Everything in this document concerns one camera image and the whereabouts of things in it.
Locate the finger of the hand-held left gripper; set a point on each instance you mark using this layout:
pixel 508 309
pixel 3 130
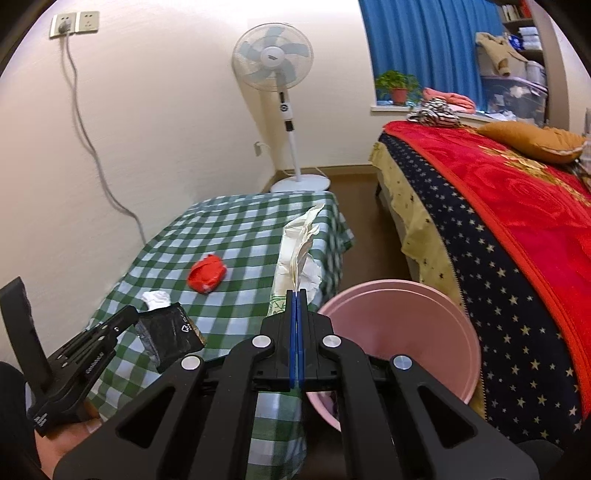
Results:
pixel 117 325

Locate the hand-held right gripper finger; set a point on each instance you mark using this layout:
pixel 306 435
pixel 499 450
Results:
pixel 300 350
pixel 294 350

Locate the black foil wrapper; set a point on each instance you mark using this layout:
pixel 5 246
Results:
pixel 168 334

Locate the white plastic bag green print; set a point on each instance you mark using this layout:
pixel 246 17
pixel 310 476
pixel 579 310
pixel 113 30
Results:
pixel 291 249

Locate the pink plastic bin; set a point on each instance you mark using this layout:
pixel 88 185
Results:
pixel 406 332

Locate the person's left hand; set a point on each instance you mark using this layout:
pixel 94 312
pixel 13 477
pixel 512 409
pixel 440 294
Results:
pixel 69 443

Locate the crumpled white tissue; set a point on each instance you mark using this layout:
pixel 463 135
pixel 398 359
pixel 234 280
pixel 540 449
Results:
pixel 156 298

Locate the crumpled red wrapper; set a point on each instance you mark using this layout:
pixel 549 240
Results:
pixel 207 274

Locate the green checked tablecloth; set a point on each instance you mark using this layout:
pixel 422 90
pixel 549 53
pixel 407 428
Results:
pixel 221 230

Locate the olive star bedsheet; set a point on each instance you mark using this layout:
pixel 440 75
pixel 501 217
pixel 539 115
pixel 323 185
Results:
pixel 415 230

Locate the navy star blanket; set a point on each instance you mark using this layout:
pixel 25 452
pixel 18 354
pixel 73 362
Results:
pixel 498 300

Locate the white window sill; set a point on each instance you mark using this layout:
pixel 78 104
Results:
pixel 397 110

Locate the red blanket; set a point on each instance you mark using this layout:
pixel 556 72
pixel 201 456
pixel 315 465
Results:
pixel 531 207

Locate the zebra striped cloth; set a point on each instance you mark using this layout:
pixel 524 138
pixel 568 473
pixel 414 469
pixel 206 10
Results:
pixel 436 113

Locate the potted green plant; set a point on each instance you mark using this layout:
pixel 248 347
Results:
pixel 398 85

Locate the pink folded cloth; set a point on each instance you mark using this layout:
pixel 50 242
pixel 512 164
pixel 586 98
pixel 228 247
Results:
pixel 450 98

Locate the white standing fan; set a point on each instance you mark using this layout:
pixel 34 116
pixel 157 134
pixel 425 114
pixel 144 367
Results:
pixel 272 55

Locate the orange pillow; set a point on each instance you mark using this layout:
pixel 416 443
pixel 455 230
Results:
pixel 531 138

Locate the clear plastic storage box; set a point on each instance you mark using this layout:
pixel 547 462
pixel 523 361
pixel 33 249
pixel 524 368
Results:
pixel 512 99

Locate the blue curtain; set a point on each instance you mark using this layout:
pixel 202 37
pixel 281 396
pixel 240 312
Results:
pixel 429 46

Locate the grey plaid cloth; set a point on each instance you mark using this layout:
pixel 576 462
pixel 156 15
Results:
pixel 585 173

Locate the beige coat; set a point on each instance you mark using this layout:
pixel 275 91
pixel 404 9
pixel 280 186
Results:
pixel 496 50

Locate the wooden bookshelf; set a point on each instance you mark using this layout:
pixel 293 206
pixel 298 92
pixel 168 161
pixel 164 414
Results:
pixel 521 18

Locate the small white wall socket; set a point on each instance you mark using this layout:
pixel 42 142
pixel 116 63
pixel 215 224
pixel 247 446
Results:
pixel 258 148

